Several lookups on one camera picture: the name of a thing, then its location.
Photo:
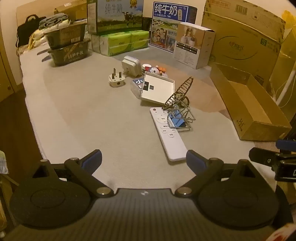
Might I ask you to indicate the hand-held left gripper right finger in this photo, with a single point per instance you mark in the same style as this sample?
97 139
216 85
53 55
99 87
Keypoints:
194 160

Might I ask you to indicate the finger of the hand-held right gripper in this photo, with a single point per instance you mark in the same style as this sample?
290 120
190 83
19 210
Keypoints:
286 144
261 155

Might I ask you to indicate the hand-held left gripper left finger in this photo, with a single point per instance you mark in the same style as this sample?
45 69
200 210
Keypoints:
95 158

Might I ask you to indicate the white remote control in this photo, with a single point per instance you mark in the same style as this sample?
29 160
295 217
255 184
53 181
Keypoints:
170 141

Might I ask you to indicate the blue binder clip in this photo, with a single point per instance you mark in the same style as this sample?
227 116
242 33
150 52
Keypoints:
178 120

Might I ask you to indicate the shallow cardboard box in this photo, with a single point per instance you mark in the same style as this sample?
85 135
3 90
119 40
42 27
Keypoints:
252 104

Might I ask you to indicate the brown coil spring stand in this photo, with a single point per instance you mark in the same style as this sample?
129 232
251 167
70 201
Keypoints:
182 89

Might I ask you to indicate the white square plastic tray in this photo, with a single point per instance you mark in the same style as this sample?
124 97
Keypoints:
159 90

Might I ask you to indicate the white three-pin plug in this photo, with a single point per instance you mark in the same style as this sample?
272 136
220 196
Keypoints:
116 81

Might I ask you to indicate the clear plastic box blue label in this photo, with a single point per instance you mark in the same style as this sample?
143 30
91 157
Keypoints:
136 87

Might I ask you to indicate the blue cat robot toy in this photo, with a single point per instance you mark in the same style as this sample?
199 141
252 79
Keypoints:
155 70

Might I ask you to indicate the white charger adapter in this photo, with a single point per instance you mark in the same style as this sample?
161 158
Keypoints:
131 66

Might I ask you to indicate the small jar white lid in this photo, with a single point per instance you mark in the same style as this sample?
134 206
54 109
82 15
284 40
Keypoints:
145 67

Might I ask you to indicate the large brown cardboard box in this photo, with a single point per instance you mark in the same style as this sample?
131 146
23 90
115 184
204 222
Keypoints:
242 46

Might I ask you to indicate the dark printed box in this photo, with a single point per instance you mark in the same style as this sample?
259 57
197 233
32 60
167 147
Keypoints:
64 36
69 54

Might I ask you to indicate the white product box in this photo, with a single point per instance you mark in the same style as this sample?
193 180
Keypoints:
192 46

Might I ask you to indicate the green tissue pack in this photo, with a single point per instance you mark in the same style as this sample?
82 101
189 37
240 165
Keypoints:
115 44
140 39

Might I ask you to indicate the wooden cabinet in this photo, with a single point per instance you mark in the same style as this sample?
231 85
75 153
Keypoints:
7 74

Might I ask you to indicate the pale plastic bag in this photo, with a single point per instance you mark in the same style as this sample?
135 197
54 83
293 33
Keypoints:
37 39

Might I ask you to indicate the green milk carton box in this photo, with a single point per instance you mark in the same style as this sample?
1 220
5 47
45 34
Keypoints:
115 20

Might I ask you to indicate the stack of folded towels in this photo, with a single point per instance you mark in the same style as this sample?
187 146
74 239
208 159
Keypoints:
53 20

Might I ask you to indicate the black bag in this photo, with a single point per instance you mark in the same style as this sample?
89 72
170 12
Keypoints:
25 32

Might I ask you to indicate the blue milk carton box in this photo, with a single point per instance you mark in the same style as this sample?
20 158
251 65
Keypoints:
171 14

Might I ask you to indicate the tan board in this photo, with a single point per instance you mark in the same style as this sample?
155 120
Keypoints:
74 10

